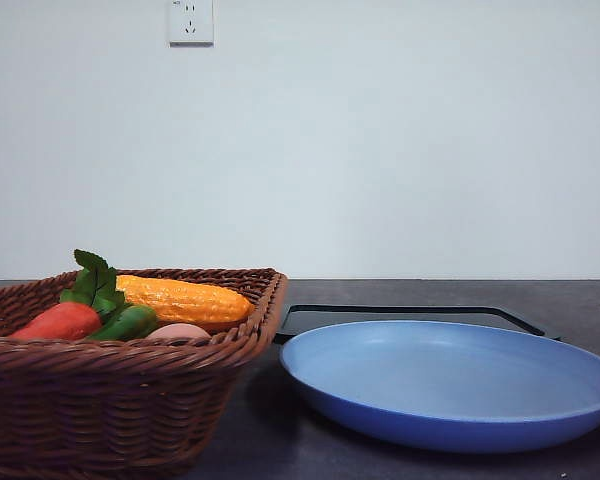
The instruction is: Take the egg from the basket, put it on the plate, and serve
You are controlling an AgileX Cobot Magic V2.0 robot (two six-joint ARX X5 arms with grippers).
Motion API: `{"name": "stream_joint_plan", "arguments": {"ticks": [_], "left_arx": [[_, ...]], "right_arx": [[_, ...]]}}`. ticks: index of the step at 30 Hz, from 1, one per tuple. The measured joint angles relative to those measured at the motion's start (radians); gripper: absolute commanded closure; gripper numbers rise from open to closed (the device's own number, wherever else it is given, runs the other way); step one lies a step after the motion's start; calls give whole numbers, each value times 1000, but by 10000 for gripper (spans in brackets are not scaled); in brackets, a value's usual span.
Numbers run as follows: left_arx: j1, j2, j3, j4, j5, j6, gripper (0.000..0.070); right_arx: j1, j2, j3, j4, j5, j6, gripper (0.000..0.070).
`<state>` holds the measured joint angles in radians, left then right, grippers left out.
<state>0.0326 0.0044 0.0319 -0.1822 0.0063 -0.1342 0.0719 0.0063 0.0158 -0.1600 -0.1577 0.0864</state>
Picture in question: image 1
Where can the brown egg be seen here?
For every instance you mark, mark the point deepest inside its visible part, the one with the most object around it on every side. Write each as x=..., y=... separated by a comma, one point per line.
x=178, y=330

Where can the blue round plate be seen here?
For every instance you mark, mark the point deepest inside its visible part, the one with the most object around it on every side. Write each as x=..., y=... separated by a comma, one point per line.
x=440, y=387

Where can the brown wicker basket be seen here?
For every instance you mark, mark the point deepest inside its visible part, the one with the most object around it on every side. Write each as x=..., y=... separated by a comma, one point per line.
x=139, y=408

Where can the black rectangular tray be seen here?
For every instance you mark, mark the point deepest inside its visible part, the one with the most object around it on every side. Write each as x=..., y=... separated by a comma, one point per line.
x=303, y=318

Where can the orange plastic corn cob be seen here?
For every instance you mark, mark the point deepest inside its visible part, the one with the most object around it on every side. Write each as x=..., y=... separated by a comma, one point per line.
x=175, y=302

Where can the green toy pepper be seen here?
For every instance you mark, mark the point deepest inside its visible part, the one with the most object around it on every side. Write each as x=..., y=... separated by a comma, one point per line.
x=131, y=322

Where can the green fabric carrot leaves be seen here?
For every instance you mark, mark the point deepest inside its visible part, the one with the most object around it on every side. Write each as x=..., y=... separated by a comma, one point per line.
x=95, y=285

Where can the red toy carrot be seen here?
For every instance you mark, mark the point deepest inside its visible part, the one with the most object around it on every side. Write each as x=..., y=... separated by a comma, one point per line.
x=69, y=321

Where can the white wall power socket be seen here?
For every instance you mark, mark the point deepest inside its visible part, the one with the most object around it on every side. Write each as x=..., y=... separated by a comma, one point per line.
x=191, y=24

